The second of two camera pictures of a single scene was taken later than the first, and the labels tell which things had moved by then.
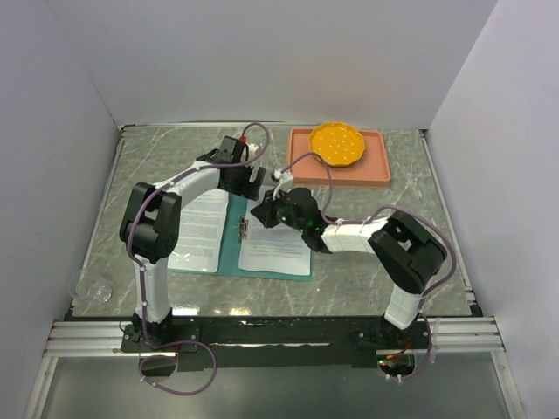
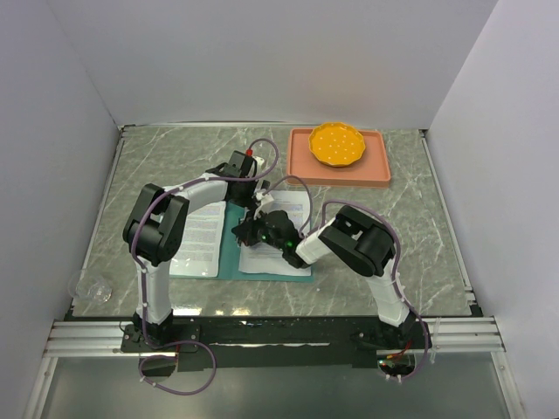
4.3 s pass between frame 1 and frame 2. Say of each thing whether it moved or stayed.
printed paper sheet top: stayed
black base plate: stayed
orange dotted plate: stayed
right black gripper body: moved
